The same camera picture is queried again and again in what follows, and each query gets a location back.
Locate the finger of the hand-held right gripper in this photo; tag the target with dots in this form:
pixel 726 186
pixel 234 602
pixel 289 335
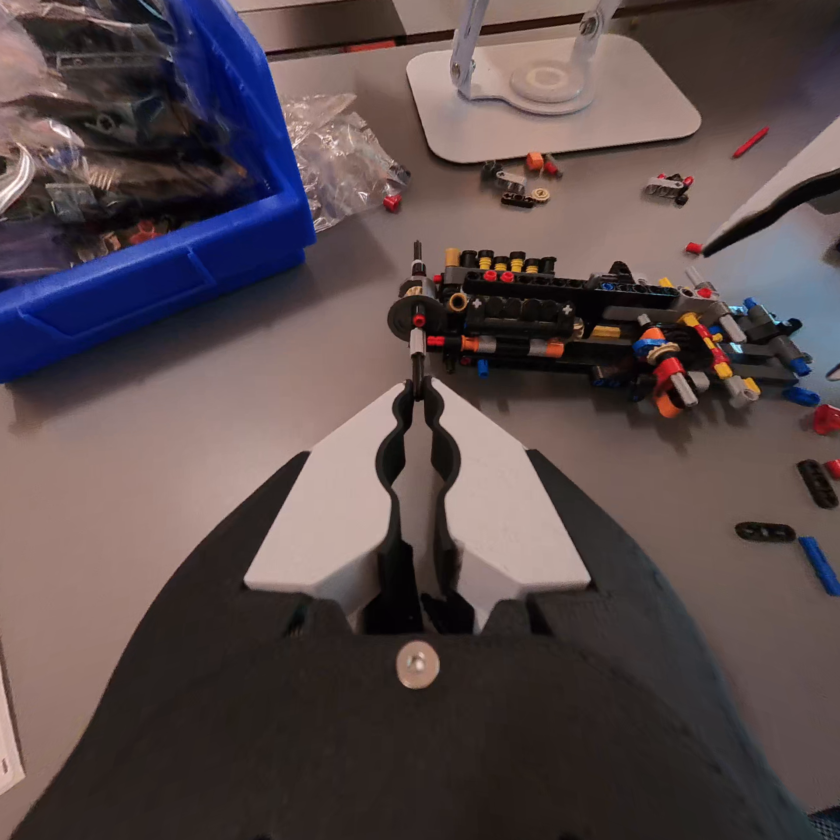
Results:
pixel 787 184

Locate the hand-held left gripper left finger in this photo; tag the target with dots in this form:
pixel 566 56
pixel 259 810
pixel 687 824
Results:
pixel 321 518

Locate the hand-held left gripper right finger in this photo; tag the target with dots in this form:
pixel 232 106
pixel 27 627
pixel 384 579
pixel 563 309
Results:
pixel 518 518

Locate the lego car chassis model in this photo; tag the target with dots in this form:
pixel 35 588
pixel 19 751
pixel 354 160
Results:
pixel 525 283

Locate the thin red lego axle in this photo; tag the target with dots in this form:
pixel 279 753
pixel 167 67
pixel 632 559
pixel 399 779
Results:
pixel 751 143

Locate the grey red black lego assembly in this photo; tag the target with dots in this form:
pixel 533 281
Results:
pixel 659 189

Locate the red lego pin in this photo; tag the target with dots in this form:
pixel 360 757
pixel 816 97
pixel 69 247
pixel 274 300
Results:
pixel 552 169

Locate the red lego cross connector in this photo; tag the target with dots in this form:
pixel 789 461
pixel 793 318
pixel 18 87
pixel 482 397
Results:
pixel 828 420

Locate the thin black lego liftarm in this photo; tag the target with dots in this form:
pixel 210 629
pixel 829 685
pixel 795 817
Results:
pixel 764 532

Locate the orange lego connector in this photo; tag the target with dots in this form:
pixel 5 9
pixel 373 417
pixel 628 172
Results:
pixel 535 162

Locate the small black lego beam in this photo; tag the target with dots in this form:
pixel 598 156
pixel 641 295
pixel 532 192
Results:
pixel 518 199

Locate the grey lego liftarm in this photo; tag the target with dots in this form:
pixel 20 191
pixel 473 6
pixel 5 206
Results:
pixel 508 177

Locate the red lego axle connector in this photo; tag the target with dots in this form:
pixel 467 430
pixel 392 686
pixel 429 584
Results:
pixel 833 469

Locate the black three-hole lego liftarm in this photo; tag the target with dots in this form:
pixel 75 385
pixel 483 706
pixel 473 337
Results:
pixel 814 482

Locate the blue lego pin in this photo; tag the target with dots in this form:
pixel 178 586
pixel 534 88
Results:
pixel 820 565

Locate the red round lego piece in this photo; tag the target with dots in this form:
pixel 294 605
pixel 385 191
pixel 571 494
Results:
pixel 392 203

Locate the lego instruction booklet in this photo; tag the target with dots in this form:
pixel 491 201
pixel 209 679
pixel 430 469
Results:
pixel 10 735

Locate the clear bags of lego parts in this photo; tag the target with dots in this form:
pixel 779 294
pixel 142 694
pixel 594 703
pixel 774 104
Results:
pixel 98 131

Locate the blue storage bin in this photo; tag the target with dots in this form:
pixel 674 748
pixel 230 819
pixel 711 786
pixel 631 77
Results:
pixel 164 282

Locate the clear plastic bag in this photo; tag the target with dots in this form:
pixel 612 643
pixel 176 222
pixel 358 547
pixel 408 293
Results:
pixel 341 157

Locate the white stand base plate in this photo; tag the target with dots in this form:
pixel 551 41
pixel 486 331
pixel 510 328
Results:
pixel 558 124

